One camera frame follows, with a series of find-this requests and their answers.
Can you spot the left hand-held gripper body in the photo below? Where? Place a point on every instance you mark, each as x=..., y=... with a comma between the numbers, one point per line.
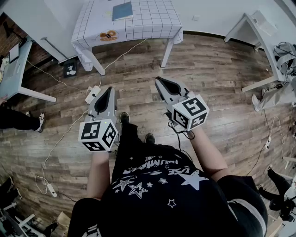
x=97, y=135

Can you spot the person's right forearm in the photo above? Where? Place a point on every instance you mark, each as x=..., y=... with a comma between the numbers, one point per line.
x=209, y=152

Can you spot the white power strip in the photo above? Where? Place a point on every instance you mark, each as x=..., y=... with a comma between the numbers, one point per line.
x=268, y=141
x=51, y=190
x=92, y=93

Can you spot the black floor sign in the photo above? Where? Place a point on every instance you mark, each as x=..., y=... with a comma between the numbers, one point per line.
x=70, y=69

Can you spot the white desk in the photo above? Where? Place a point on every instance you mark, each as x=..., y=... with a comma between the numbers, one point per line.
x=259, y=39

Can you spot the person's left forearm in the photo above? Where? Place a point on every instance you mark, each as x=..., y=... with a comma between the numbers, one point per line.
x=98, y=176

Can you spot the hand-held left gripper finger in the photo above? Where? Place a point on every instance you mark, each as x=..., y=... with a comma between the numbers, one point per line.
x=94, y=107
x=113, y=101

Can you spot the white grid tablecloth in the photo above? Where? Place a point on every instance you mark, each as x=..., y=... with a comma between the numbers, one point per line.
x=150, y=20

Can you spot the teal notebook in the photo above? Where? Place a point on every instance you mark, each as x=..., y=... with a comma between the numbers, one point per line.
x=122, y=10

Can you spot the person's black trousers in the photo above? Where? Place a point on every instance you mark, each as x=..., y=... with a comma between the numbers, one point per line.
x=130, y=136

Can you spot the white tablet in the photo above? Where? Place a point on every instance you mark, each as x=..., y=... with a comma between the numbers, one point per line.
x=14, y=52

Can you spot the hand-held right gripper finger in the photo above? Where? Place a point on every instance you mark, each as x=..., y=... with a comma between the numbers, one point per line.
x=179, y=83
x=163, y=93

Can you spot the black star print shirt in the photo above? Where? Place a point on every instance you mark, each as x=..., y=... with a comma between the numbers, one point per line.
x=166, y=196

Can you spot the pale blue desk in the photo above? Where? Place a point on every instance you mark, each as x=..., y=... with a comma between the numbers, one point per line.
x=14, y=78

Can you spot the person's black shoe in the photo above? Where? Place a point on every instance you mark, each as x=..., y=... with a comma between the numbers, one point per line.
x=150, y=138
x=125, y=117

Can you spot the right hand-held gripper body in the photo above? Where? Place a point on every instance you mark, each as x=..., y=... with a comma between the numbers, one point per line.
x=192, y=111

